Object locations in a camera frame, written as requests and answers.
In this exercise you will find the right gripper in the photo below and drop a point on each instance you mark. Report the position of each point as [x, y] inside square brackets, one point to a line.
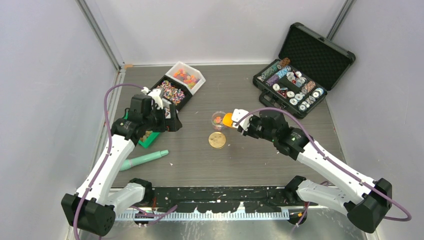
[255, 117]

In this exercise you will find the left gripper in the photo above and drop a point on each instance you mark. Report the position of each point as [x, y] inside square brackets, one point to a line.
[173, 124]

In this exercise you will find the orange plastic scoop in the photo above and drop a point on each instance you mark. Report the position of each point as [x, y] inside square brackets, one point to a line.
[227, 120]

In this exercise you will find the clear plastic jar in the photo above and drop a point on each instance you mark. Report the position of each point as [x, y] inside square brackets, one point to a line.
[217, 121]

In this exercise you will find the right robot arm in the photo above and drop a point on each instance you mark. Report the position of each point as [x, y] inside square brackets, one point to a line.
[359, 197]

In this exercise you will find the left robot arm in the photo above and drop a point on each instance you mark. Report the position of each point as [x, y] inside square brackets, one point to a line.
[92, 208]

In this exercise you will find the green bin with candies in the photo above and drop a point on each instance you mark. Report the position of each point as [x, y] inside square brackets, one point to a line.
[148, 138]

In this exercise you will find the white bin with gummy candies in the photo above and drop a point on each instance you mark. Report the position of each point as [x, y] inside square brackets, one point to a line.
[187, 76]

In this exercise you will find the black bin with lollipops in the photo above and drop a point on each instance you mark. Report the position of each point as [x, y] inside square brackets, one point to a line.
[174, 92]

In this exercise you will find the gold jar lid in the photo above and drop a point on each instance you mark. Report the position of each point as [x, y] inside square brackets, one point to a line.
[217, 140]

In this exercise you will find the mint green pen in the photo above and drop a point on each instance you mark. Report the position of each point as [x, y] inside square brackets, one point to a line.
[133, 162]

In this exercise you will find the black poker chip case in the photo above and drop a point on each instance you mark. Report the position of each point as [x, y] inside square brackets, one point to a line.
[307, 67]

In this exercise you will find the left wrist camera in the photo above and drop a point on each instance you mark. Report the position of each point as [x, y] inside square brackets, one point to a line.
[157, 94]

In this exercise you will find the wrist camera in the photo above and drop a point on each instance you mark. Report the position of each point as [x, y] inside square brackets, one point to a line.
[157, 94]
[241, 118]

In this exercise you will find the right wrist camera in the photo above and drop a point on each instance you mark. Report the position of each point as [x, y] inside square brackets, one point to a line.
[241, 118]

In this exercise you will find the aluminium frame rail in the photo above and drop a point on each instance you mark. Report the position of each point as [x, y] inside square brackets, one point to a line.
[93, 15]

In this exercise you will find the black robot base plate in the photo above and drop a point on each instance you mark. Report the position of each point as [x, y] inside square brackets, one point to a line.
[221, 199]

